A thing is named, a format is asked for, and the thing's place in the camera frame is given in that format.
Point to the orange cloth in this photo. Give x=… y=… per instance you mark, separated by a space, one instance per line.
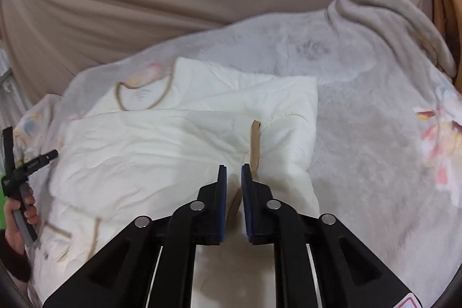
x=447 y=19

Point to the cream quilted jacket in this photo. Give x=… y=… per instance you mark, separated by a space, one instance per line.
x=146 y=147

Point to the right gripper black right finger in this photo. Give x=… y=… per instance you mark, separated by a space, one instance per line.
x=319 y=262

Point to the grey floral fleece blanket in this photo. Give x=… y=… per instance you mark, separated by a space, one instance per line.
x=387 y=154

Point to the green pillow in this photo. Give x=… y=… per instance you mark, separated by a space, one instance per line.
x=2 y=202

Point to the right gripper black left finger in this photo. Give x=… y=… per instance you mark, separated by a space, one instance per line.
x=150 y=263

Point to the person's left hand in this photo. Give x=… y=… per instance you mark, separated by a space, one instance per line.
x=21 y=219

